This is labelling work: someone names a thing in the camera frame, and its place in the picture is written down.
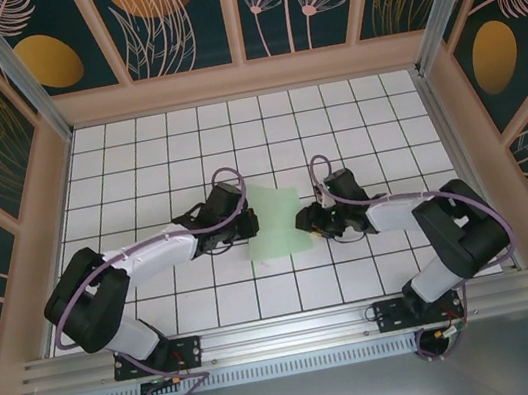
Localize grey slotted cable duct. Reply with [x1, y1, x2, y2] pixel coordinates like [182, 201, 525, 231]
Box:
[42, 331, 423, 395]

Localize aluminium mounting rail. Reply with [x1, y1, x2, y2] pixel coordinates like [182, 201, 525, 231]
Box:
[13, 268, 528, 395]

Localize aluminium table edge rail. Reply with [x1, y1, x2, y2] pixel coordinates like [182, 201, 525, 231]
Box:
[410, 53, 528, 283]

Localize light green paper sheet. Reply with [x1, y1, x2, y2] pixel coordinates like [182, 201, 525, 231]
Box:
[236, 175, 316, 266]

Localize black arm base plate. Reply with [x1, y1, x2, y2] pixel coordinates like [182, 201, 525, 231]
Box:
[372, 285, 466, 335]
[110, 334, 206, 383]

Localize thin black cable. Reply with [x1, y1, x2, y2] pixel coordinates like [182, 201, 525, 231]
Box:
[329, 226, 370, 248]
[199, 239, 235, 261]

